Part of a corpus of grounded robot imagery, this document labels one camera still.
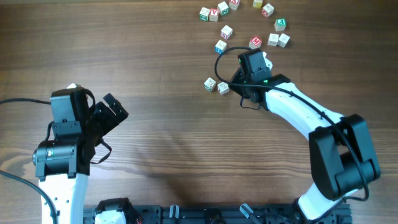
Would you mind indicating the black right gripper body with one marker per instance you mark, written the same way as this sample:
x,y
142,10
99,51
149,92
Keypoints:
x,y
245,92

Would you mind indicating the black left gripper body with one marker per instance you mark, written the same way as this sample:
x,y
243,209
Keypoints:
x,y
106,112

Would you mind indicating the plain pale wooden block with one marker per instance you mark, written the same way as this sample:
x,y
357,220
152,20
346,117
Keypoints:
x,y
223,88

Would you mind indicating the green sided wooden block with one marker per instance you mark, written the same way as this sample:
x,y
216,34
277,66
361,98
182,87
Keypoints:
x,y
210,84

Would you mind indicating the red M wooden block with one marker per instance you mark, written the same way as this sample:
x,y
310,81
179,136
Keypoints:
x,y
255,42

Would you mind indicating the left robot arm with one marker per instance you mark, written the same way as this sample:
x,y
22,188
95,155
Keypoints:
x,y
62,164

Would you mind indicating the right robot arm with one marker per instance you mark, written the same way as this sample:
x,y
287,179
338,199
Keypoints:
x,y
342,155

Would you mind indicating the blue sided wooden block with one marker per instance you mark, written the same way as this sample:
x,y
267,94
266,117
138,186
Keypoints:
x,y
220,47

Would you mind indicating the plain tilted wooden block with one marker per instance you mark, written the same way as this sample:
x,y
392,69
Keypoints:
x,y
283,40

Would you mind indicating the red sided tilted block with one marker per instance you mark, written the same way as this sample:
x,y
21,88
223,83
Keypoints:
x,y
226,32

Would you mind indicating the green E wooden block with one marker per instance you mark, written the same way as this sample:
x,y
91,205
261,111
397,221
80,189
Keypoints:
x,y
280,24

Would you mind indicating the red sided wooden block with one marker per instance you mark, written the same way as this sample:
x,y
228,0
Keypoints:
x,y
267,10

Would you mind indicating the red V wooden block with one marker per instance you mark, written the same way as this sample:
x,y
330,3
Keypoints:
x,y
214,13

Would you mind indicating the green N wooden block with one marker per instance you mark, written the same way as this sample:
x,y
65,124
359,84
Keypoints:
x,y
223,8

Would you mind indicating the yellow wooden block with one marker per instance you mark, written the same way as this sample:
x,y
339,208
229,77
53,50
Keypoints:
x,y
257,3

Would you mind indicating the red X wooden block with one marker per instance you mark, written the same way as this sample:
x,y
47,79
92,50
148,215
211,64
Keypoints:
x,y
234,4

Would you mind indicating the green letter wooden block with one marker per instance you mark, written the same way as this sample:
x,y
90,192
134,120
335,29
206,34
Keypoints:
x,y
204,14

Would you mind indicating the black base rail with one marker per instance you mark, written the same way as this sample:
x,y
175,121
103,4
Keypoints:
x,y
121,210

